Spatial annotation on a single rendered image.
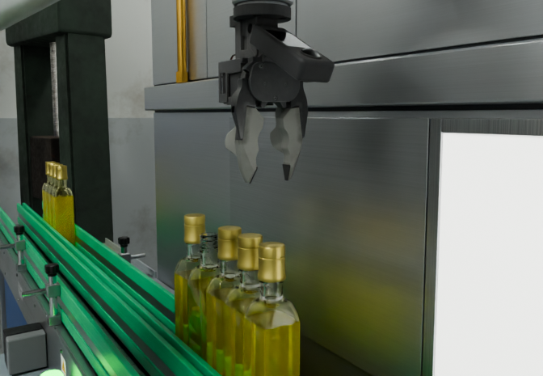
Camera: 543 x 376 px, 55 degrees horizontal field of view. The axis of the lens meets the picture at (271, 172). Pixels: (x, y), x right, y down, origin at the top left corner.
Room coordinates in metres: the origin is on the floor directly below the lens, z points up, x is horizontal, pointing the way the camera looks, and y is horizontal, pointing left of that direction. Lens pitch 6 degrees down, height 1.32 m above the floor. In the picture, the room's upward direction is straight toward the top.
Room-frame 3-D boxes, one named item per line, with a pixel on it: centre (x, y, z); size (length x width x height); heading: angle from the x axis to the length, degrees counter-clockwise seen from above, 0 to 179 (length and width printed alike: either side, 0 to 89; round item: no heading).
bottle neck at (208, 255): (0.79, 0.10, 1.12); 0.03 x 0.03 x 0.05
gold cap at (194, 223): (0.84, 0.12, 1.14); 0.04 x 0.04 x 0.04
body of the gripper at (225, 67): (0.67, 0.02, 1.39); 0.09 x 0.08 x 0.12; 33
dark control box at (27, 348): (1.15, 0.56, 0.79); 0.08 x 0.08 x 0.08; 33
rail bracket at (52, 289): (1.07, 0.48, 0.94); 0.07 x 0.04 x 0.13; 123
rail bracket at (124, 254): (1.34, 0.36, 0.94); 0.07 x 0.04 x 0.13; 123
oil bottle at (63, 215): (1.67, 0.67, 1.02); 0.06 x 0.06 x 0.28; 33
